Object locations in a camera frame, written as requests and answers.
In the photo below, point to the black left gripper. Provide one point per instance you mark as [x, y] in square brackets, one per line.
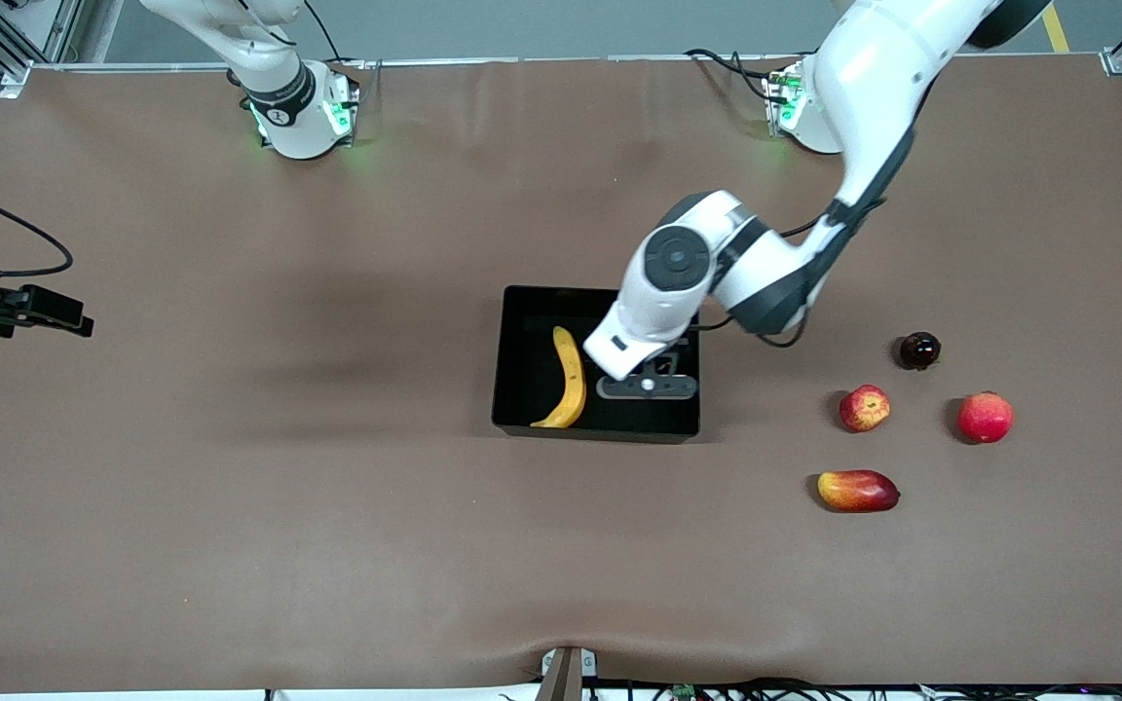
[688, 352]

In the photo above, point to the red yellow mango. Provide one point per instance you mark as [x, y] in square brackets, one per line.
[858, 491]

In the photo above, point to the yellow floor tape strip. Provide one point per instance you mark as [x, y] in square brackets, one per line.
[1060, 34]

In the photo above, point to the black plastic box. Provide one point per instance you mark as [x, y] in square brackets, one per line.
[532, 389]

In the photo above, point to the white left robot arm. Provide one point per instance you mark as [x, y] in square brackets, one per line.
[863, 78]

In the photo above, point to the small red yellow apple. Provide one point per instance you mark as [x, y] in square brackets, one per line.
[864, 408]

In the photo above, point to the yellow banana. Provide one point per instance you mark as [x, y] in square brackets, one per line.
[573, 380]

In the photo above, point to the small green circuit board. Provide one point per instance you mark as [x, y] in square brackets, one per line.
[684, 691]

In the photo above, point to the dark purple plum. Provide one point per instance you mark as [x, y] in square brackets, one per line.
[919, 350]

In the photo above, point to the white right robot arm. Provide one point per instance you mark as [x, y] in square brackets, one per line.
[298, 127]

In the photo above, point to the round red peach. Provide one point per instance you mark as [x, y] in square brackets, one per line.
[985, 418]

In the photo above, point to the silver table edge rail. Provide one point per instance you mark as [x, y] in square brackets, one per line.
[571, 59]

